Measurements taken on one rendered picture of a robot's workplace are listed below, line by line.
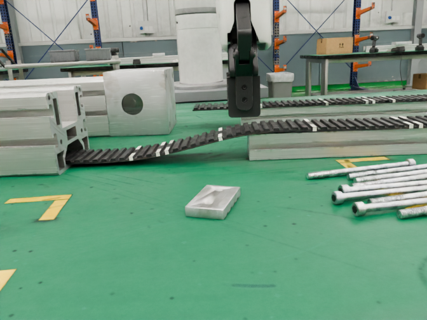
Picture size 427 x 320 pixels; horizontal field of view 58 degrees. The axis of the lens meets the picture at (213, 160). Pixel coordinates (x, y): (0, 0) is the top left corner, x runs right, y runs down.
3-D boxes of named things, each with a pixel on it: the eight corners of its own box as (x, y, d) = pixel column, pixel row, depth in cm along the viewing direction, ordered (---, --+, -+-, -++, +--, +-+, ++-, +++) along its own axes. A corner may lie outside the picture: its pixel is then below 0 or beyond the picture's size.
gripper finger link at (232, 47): (258, 16, 35) (258, 77, 37) (254, 13, 39) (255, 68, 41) (227, 18, 35) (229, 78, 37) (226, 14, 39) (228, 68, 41)
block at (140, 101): (178, 120, 70) (174, 66, 68) (169, 134, 58) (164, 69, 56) (129, 122, 71) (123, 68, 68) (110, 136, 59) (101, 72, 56)
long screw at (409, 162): (409, 167, 38) (410, 157, 38) (416, 169, 37) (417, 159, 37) (305, 179, 36) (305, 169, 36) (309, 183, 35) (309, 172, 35)
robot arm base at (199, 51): (171, 84, 117) (166, 19, 112) (234, 80, 117) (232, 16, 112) (162, 91, 99) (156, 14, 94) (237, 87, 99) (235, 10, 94)
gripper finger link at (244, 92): (262, 46, 34) (263, 120, 36) (258, 46, 38) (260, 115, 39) (226, 47, 35) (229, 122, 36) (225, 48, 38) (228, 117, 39)
